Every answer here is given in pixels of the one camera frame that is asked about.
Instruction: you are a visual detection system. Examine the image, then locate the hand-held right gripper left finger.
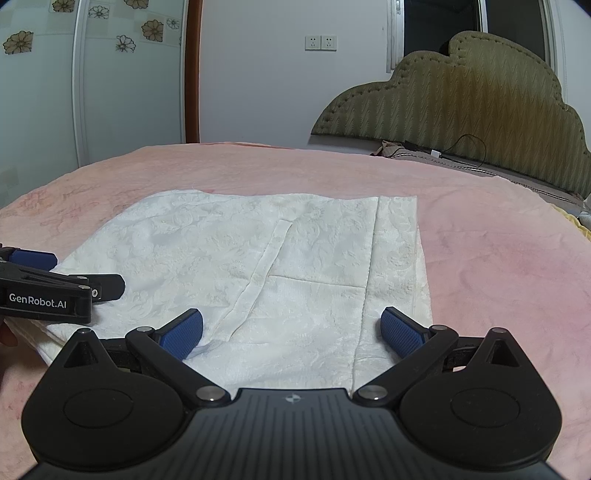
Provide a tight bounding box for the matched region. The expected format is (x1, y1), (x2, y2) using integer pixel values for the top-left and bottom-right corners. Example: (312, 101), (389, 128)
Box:
(62, 308), (232, 408)

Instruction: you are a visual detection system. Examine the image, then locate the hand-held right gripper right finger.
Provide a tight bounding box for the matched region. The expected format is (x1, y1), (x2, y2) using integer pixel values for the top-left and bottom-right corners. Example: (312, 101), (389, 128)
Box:
(352, 305), (525, 408)

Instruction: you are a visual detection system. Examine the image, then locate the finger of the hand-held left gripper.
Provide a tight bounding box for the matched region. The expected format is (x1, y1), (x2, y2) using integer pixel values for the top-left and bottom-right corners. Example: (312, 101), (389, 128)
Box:
(0, 246), (59, 273)
(69, 272), (126, 304)

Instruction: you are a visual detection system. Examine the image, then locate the white towel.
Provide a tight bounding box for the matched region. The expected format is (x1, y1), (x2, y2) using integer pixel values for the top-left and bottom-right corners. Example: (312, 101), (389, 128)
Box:
(7, 188), (435, 398)

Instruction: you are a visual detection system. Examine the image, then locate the pink blanket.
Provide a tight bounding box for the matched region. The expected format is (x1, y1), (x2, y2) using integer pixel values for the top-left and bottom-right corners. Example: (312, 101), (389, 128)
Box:
(0, 141), (591, 462)

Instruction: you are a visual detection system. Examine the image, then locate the brown crumpled cloth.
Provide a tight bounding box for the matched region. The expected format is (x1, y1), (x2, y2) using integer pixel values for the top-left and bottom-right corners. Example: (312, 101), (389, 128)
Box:
(371, 141), (408, 159)

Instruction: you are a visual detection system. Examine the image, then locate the flower print wardrobe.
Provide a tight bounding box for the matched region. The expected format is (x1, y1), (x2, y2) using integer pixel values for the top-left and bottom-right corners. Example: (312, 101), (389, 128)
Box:
(0, 0), (191, 195)

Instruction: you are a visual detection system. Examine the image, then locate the grey striped mattress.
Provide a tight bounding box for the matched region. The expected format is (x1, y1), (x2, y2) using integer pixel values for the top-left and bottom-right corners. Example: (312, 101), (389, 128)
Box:
(401, 151), (588, 209)

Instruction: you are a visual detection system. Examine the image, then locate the yellow striped cloth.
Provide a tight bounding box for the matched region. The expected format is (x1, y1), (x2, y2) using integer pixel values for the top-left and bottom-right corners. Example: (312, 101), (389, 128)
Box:
(551, 203), (591, 241)

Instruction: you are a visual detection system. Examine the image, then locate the olive padded headboard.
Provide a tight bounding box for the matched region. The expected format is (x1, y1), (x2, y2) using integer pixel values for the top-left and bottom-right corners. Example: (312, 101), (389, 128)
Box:
(310, 30), (591, 195)

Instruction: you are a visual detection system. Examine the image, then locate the white framed window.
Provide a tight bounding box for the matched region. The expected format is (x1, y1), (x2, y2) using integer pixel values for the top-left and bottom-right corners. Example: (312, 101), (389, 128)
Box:
(385, 0), (562, 75)

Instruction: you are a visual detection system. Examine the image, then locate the black charger cable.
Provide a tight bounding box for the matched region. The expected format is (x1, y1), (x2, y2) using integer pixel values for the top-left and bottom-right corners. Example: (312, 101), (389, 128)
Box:
(440, 133), (488, 169)

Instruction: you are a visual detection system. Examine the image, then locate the brown wooden door frame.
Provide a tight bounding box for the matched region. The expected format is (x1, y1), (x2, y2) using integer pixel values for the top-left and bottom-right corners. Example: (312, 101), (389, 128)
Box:
(184, 0), (204, 144)

